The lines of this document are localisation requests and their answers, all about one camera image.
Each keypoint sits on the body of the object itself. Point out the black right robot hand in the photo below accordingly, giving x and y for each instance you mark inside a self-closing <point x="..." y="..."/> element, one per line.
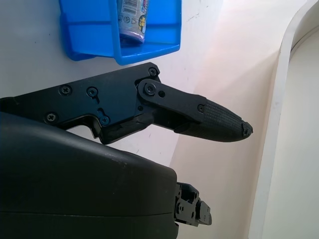
<point x="87" y="179"/>

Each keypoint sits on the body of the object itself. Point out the blue plastic tray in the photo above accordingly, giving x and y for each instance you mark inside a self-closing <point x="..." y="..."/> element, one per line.
<point x="159" y="35"/>

